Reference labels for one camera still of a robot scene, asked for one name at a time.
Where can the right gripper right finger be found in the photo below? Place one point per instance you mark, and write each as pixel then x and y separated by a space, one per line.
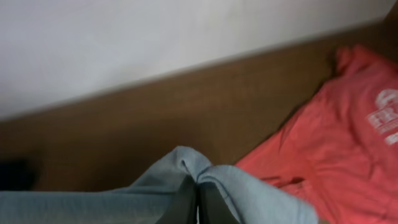
pixel 212 207

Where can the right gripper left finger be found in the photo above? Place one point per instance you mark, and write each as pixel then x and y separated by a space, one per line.
pixel 183 208

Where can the light blue t-shirt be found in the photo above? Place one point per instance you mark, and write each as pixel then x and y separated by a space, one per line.
pixel 146 200

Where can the red printed t-shirt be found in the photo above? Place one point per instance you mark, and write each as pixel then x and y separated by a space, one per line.
pixel 338 152

